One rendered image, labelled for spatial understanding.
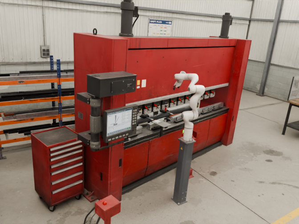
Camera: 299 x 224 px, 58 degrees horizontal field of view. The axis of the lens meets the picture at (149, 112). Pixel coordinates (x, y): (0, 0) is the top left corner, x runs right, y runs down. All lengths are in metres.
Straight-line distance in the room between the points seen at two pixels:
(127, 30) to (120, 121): 1.28
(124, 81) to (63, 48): 5.02
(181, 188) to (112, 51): 2.15
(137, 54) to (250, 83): 8.82
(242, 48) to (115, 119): 3.55
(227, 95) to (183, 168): 2.58
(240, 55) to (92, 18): 4.23
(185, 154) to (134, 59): 1.48
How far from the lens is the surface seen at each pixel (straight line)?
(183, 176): 3.94
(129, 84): 2.96
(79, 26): 7.91
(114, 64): 3.22
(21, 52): 7.60
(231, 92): 5.94
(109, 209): 2.77
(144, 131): 4.22
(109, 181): 3.79
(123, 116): 2.99
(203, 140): 5.50
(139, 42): 3.70
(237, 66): 5.82
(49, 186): 3.76
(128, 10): 3.67
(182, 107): 5.26
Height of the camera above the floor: 2.53
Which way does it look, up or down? 19 degrees down
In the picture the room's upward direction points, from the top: 4 degrees clockwise
